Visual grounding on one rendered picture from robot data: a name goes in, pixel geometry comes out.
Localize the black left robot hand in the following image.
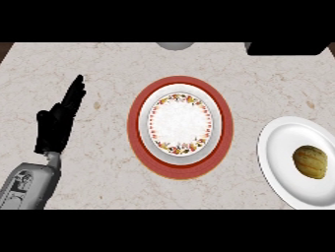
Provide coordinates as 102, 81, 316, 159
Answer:
34, 74, 88, 156

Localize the floral rimmed white plate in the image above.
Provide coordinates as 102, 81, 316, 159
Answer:
137, 83, 222, 166

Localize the plain white plate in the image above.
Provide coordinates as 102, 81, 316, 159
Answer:
256, 115, 335, 211

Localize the red round placemat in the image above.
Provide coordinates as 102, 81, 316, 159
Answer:
126, 75, 236, 181

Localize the grey round object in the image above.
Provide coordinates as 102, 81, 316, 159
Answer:
154, 41, 197, 51

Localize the black appliance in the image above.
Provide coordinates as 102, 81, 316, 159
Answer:
245, 41, 332, 56

